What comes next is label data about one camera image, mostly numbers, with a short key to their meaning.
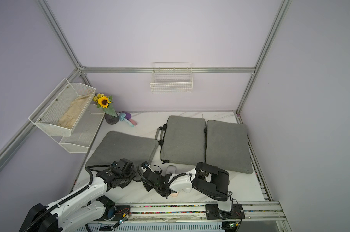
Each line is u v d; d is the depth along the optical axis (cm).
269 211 76
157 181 64
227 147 96
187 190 79
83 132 93
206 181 47
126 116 116
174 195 62
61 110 80
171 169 89
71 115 78
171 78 107
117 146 98
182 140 101
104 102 95
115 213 72
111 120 110
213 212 73
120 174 65
